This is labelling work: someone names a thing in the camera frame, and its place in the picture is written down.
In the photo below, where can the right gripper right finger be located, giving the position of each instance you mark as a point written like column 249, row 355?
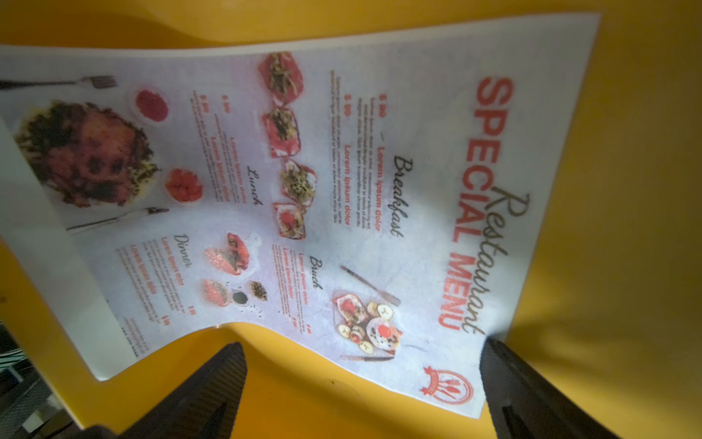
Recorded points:
column 523, row 404

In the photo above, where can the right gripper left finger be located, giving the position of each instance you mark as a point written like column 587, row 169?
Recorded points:
column 203, row 406

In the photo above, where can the special menu paper sheet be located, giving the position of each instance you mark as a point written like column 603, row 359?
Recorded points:
column 375, row 199

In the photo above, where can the yellow plastic tray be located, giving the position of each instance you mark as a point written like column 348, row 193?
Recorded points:
column 611, row 309

